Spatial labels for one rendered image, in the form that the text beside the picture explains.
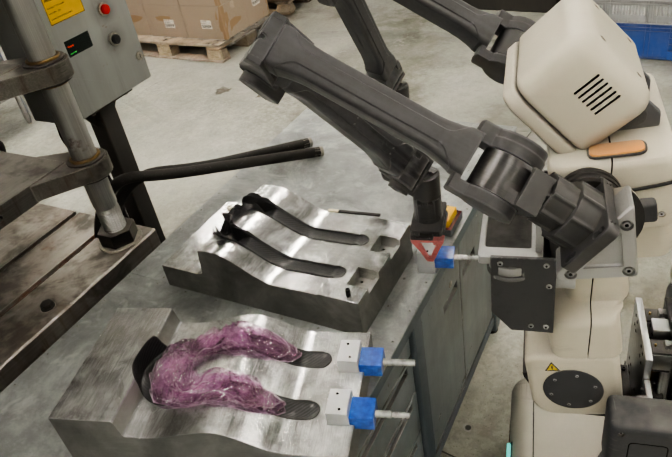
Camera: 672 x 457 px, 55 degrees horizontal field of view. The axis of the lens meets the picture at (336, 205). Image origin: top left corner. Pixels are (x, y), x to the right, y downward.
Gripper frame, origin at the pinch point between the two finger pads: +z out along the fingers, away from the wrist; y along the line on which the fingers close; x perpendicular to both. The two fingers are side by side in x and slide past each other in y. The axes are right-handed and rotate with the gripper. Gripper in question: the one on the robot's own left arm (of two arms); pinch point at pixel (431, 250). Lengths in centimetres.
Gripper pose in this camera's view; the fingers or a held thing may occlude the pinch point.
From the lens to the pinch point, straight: 138.0
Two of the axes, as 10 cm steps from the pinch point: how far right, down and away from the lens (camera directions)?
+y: -2.3, 5.9, -7.7
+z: 1.5, 8.1, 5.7
